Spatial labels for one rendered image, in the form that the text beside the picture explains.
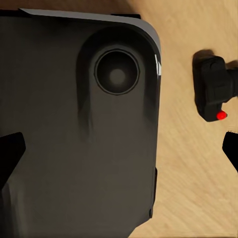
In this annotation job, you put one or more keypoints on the digital camera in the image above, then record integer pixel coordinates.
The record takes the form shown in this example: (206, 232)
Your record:
(214, 85)

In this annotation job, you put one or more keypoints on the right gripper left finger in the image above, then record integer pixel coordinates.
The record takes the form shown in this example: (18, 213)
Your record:
(12, 148)

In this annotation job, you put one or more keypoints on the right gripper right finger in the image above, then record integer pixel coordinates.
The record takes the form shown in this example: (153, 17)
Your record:
(230, 148)

